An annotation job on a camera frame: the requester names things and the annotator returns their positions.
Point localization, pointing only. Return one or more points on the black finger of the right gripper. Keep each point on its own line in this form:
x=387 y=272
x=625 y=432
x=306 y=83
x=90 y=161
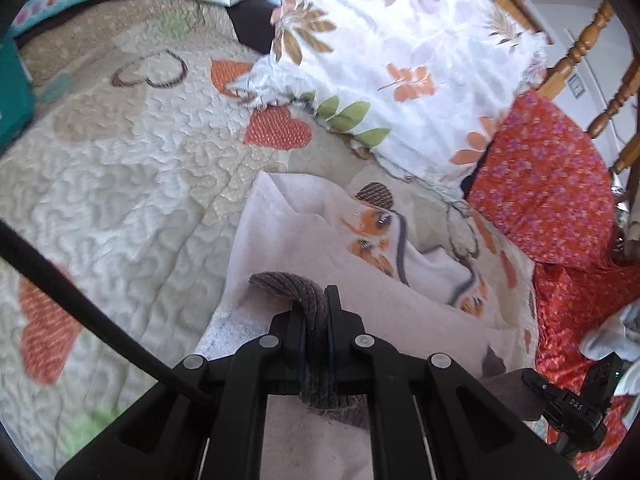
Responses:
x=579 y=418

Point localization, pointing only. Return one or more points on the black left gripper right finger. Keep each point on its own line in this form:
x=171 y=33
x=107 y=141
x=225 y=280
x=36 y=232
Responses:
x=430 y=422

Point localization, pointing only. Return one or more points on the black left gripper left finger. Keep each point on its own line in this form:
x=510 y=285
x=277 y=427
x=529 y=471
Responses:
x=218 y=432

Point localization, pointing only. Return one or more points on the red floral blanket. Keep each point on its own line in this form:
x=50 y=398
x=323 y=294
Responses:
x=570 y=302

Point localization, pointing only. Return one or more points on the red floral pillow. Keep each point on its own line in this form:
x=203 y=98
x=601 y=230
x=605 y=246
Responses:
x=545 y=186

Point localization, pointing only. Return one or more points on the quilted heart pattern bedspread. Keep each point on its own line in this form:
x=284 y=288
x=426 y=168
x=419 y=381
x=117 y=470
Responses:
x=134 y=174

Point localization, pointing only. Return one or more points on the teal cardboard box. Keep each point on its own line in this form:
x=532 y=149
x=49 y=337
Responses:
x=17 y=103

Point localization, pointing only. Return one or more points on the white floral pillow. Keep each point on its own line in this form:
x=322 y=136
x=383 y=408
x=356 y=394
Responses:
x=421 y=84

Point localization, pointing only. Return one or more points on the wooden bed headboard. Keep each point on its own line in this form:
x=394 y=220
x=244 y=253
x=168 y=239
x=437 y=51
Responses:
x=593 y=70

